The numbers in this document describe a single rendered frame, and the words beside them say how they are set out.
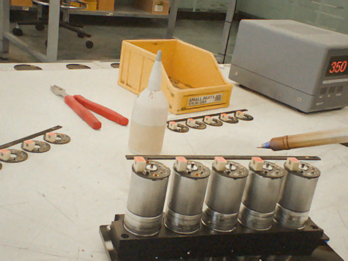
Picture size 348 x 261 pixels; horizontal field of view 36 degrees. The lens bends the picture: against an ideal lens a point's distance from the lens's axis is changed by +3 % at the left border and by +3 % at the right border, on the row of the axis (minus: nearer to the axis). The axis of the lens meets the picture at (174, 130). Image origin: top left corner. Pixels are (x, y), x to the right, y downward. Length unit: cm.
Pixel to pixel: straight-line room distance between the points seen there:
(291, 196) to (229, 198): 5
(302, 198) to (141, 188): 12
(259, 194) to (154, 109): 16
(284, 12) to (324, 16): 51
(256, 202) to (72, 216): 13
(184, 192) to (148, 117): 16
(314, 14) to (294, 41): 523
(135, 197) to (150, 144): 17
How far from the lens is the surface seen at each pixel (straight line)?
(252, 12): 650
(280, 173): 36
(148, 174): 32
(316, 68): 70
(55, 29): 288
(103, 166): 46
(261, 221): 37
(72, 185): 43
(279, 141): 30
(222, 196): 35
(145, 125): 48
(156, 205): 33
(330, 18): 582
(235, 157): 37
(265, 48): 75
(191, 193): 33
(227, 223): 36
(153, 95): 48
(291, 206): 38
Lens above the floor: 95
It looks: 21 degrees down
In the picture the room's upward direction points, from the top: 10 degrees clockwise
